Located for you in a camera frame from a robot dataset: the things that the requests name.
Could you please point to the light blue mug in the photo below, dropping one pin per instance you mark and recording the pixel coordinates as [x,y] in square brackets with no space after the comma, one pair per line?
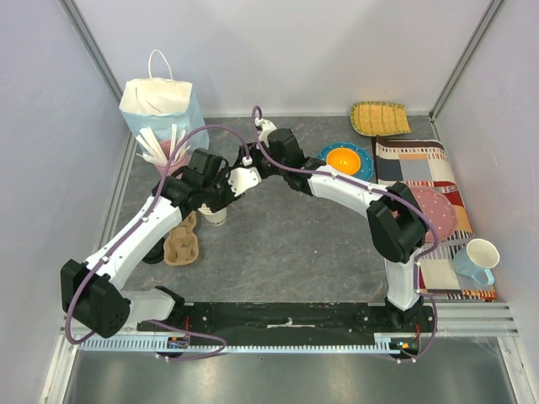
[476,261]

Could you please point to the black plastic cup lid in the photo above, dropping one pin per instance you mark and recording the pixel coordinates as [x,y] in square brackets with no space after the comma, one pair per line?
[154,256]

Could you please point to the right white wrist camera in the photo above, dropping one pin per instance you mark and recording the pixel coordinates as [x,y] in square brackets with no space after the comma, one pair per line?
[264,128]

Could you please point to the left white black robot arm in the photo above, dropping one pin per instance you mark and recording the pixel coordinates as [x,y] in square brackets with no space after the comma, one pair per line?
[92,292]

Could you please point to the colourful patterned placemat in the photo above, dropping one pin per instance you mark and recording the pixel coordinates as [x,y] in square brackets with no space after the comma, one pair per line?
[425,163]

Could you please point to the stack of white paper cups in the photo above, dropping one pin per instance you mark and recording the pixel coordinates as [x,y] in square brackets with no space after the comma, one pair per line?
[214,218]

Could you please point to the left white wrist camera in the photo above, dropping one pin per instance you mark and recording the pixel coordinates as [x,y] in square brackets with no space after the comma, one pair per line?
[241,179]

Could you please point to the brown cardboard cup carrier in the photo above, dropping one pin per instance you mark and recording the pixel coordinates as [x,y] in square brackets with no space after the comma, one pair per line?
[181,247]

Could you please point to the yellow woven tray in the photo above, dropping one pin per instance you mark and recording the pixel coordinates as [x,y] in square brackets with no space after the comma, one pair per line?
[375,118]

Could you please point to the blue dotted plate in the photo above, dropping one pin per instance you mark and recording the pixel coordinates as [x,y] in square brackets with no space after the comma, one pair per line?
[367,167]

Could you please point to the slotted cable duct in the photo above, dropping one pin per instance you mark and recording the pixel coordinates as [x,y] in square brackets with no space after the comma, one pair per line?
[269,341]

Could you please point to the pink dotted plate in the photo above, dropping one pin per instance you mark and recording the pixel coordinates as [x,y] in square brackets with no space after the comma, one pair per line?
[438,210]

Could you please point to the white wrapped straws bundle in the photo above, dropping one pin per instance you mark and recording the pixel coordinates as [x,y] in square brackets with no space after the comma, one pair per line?
[154,153]

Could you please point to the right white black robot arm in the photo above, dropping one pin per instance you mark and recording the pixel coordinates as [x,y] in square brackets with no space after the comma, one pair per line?
[397,225]

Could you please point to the orange bowl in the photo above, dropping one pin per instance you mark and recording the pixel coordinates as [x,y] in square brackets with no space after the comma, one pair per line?
[344,160]

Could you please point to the pink straw holder cup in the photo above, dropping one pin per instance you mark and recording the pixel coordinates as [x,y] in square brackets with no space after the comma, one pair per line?
[181,158]

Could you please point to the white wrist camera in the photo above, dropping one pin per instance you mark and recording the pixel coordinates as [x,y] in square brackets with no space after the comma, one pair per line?
[264,128]
[241,179]

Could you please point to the light blue paper bag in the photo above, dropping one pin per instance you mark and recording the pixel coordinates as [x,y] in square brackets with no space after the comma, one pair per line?
[159,102]

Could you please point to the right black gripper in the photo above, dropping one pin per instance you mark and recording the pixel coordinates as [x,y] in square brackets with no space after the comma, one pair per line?
[256,156]

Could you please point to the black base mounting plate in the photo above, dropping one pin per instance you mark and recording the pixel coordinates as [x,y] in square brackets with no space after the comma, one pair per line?
[227,318]

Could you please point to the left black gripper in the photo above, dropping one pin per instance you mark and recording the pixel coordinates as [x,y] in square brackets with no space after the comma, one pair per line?
[230,197]

